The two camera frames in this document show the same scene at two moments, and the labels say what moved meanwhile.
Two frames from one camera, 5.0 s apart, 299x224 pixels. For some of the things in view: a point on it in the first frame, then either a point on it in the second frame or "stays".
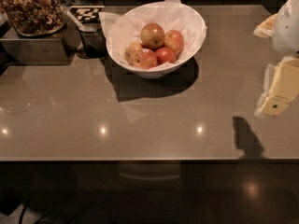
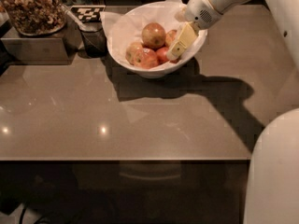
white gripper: (287, 32) → (199, 11)
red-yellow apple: (152, 35) stays
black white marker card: (88, 14) stays
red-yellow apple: (174, 40) stays
